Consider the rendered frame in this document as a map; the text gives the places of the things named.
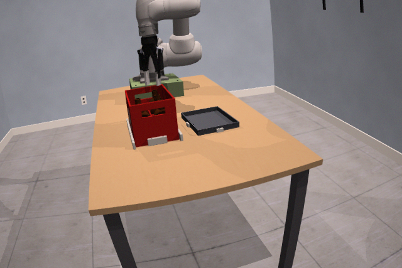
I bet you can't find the red bottle crate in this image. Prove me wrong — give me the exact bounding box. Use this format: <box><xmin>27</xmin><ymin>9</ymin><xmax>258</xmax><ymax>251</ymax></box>
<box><xmin>125</xmin><ymin>84</ymin><xmax>179</xmax><ymax>147</ymax></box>

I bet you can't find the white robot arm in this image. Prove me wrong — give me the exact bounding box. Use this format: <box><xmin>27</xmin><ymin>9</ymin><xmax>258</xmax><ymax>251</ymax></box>
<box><xmin>136</xmin><ymin>0</ymin><xmax>202</xmax><ymax>68</ymax></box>

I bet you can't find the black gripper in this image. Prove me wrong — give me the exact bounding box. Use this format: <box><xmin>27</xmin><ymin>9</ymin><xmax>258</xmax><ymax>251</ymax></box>
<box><xmin>137</xmin><ymin>36</ymin><xmax>164</xmax><ymax>86</ymax></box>

